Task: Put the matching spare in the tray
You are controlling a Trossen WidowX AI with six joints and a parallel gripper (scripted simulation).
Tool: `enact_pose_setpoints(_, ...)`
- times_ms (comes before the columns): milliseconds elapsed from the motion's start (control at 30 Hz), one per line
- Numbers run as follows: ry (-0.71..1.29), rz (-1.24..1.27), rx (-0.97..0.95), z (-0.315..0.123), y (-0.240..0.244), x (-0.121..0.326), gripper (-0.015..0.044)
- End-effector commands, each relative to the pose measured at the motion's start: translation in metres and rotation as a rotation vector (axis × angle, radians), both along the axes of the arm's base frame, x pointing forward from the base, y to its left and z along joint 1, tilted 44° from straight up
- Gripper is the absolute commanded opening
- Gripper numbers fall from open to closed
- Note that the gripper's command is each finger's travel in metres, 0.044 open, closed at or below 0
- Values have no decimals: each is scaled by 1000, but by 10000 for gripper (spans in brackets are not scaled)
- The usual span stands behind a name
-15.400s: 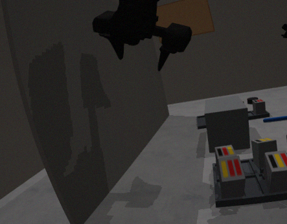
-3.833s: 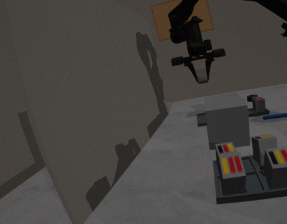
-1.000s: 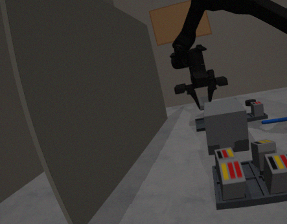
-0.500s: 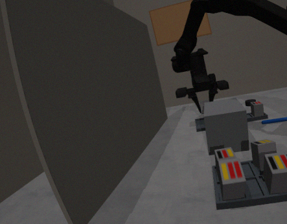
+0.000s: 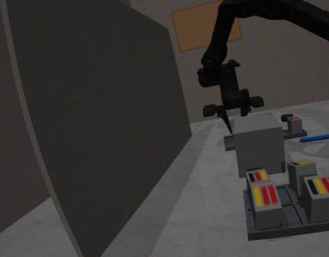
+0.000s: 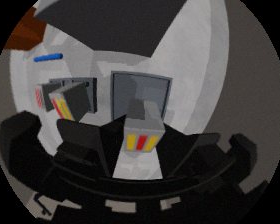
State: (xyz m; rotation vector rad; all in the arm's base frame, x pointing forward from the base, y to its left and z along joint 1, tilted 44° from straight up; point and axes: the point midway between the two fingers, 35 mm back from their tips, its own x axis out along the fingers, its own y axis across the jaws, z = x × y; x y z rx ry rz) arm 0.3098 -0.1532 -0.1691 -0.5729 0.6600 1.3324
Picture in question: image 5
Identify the blue rod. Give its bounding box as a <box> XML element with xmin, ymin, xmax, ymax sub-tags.
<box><xmin>300</xmin><ymin>134</ymin><xmax>329</xmax><ymax>143</ymax></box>

